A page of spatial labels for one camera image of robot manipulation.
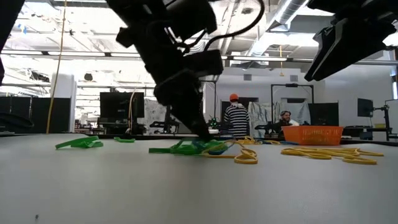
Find dark background desk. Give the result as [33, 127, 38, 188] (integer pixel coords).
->
[340, 125, 394, 141]

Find ceiling light strip rail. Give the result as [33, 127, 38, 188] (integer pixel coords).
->
[0, 50, 398, 65]

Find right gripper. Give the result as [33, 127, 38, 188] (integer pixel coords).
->
[304, 0, 398, 82]

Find small black monitor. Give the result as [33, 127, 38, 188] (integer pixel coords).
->
[356, 98, 374, 118]

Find orange plastic basket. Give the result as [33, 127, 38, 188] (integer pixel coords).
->
[282, 125, 345, 146]

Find black partition panels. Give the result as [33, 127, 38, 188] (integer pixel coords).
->
[0, 96, 72, 134]

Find patterned white cloth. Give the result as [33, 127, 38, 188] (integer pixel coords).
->
[144, 99, 170, 135]
[247, 101, 280, 138]

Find yellow power cable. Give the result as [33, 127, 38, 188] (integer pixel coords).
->
[45, 0, 68, 135]

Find silver ventilation duct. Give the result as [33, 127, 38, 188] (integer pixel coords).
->
[248, 0, 312, 57]

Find thin yellow hanging cable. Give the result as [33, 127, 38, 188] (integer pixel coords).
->
[128, 88, 137, 130]

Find black panel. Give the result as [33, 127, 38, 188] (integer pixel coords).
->
[220, 100, 259, 125]

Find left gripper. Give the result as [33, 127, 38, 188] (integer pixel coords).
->
[144, 46, 213, 142]

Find black rig frame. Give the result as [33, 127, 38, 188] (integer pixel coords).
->
[269, 83, 315, 133]
[201, 80, 218, 133]

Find large black monitor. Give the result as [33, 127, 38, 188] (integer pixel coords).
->
[99, 91, 146, 119]

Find person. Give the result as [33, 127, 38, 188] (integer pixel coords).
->
[223, 93, 251, 138]
[273, 110, 300, 133]

